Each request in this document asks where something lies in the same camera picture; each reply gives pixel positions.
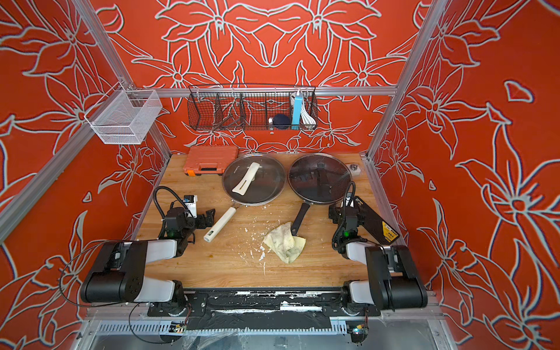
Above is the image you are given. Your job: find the yellow cloth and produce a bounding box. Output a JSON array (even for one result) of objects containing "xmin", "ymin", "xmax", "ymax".
[{"xmin": 263, "ymin": 222, "xmax": 306, "ymax": 264}]

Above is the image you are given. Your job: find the glass lid with white handle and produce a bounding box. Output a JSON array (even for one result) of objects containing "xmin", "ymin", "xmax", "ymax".
[{"xmin": 221, "ymin": 152, "xmax": 287, "ymax": 206}]

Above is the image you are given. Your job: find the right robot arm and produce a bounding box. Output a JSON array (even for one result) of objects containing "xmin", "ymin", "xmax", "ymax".
[{"xmin": 329, "ymin": 182, "xmax": 428, "ymax": 315}]

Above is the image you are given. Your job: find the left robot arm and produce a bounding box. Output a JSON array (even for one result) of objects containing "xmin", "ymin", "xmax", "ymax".
[{"xmin": 80, "ymin": 186, "xmax": 215, "ymax": 309}]

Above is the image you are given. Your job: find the black plate with warning label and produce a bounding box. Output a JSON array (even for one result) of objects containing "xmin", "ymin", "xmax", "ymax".
[{"xmin": 354, "ymin": 196, "xmax": 400, "ymax": 246}]

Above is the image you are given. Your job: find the black frying pan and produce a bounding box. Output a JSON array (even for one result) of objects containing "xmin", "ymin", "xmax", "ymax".
[{"xmin": 287, "ymin": 152, "xmax": 354, "ymax": 237}]

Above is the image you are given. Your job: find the orange tool case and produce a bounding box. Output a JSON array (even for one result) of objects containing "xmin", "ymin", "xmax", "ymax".
[{"xmin": 183, "ymin": 145, "xmax": 239, "ymax": 176}]

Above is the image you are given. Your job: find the light blue white brush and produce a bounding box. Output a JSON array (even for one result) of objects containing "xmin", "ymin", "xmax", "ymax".
[{"xmin": 290, "ymin": 90, "xmax": 316, "ymax": 130}]

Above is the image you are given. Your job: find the blue round object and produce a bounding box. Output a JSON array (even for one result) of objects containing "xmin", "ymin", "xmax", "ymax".
[{"xmin": 272, "ymin": 114, "xmax": 291, "ymax": 130}]

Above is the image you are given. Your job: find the clear plastic basket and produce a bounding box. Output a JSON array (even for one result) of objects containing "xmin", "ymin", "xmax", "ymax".
[{"xmin": 87, "ymin": 90, "xmax": 163, "ymax": 145}]

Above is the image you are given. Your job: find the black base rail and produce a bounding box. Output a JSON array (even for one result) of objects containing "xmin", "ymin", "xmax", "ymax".
[{"xmin": 147, "ymin": 287, "xmax": 381, "ymax": 333}]

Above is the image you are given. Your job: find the black wire basket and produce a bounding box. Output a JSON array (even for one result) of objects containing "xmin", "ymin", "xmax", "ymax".
[{"xmin": 188, "ymin": 83, "xmax": 319, "ymax": 131}]

